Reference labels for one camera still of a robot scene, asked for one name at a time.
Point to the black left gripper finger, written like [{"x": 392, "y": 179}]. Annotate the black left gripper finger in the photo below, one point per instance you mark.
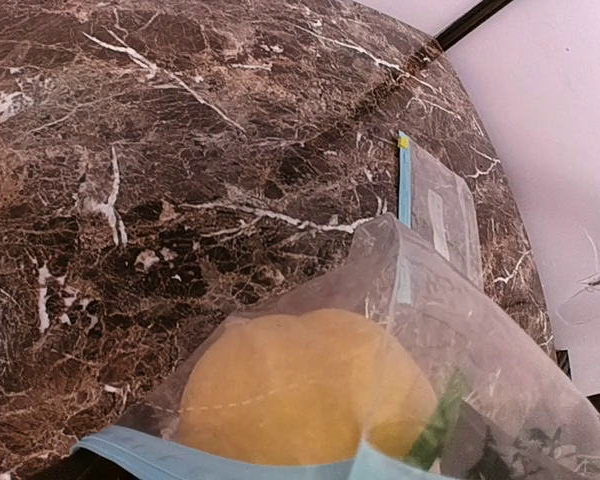
[{"x": 477, "y": 449}]

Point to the clear zip bag blue zipper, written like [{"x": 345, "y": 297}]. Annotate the clear zip bag blue zipper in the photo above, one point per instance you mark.
[{"x": 467, "y": 347}]

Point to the yellow orange toy peach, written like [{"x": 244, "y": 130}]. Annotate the yellow orange toy peach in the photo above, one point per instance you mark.
[{"x": 287, "y": 390}]

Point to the black frame post right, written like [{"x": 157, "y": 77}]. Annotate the black frame post right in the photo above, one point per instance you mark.
[{"x": 469, "y": 22}]

